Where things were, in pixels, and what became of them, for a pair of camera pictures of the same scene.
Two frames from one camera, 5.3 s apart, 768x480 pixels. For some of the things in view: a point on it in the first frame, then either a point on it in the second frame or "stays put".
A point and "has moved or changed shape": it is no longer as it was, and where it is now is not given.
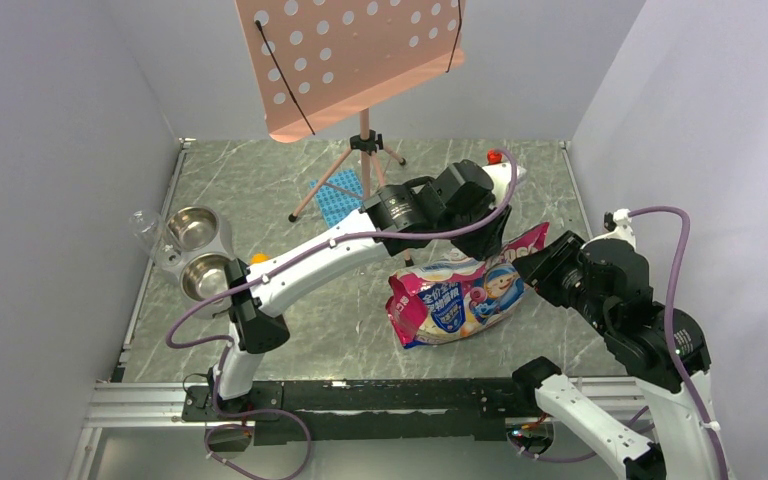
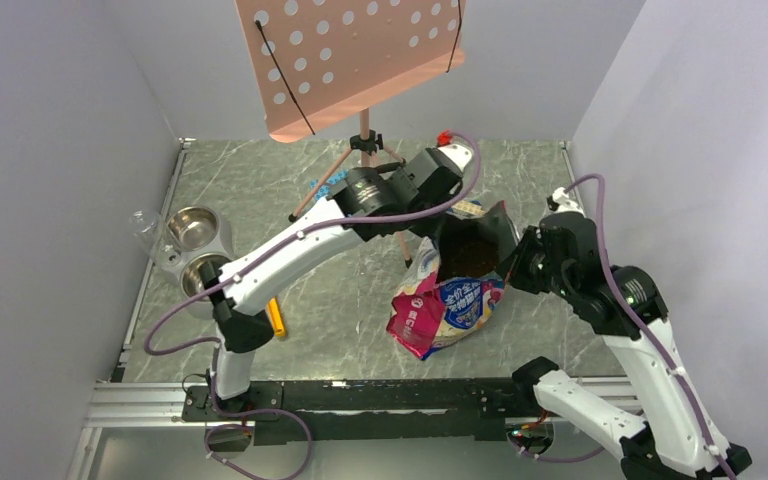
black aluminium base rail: (288, 412) stays put
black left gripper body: (479, 243) -> (425, 225)
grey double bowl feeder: (196, 247) stays put
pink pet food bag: (453, 297) has moved or changed shape
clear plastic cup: (147, 228) stays put
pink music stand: (316, 62) stays put
